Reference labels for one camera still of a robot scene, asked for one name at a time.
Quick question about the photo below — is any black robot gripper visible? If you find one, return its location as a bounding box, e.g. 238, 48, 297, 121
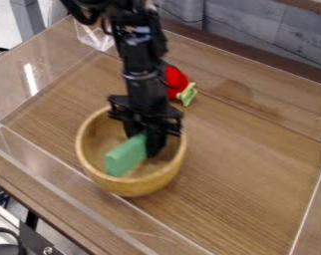
108, 71, 182, 158

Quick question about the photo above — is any green rectangular block stick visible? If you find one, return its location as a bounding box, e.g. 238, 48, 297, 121
105, 133, 147, 176

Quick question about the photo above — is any brown wooden bowl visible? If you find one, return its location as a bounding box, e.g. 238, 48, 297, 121
75, 107, 187, 197

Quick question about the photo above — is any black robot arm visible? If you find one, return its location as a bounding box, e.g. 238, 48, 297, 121
60, 0, 183, 157

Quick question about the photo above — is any red plush strawberry toy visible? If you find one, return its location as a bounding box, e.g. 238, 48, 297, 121
164, 66, 198, 107

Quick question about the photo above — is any black table leg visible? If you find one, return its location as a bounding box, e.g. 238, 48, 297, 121
25, 211, 39, 230

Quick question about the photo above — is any black chair part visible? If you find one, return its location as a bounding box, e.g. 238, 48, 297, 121
0, 225, 67, 255

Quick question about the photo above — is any clear acrylic tray enclosure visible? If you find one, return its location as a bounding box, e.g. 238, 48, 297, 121
0, 19, 321, 255

